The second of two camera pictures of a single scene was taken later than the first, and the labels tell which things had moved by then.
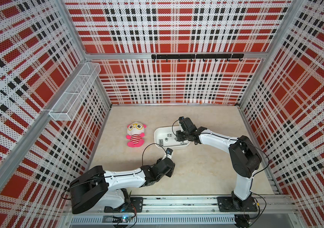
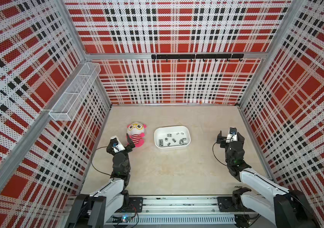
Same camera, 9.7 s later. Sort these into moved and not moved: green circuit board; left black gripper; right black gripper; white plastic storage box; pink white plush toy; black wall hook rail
Moved: right black gripper; left black gripper
Not moved: black wall hook rail; white plastic storage box; pink white plush toy; green circuit board
